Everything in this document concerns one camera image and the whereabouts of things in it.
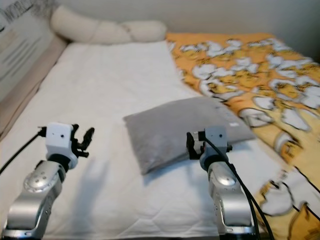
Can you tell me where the grey square pillow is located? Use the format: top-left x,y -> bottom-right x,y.
123,96 -> 256,176

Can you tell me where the yellow cartoon egg print blanket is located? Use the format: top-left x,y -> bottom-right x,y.
166,32 -> 320,240

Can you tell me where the beige quilted mattress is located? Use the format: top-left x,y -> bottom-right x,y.
0,35 -> 68,136

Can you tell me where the white quilted mattress pad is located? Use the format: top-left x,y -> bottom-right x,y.
0,41 -> 271,238

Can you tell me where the short beige bolster pillow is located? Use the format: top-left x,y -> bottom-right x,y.
120,20 -> 168,43

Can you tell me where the light grey right wrist camera mount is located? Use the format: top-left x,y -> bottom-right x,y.
200,125 -> 231,160

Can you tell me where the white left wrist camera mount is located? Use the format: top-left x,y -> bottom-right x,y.
45,122 -> 76,160

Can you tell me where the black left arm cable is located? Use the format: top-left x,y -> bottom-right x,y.
0,127 -> 48,173

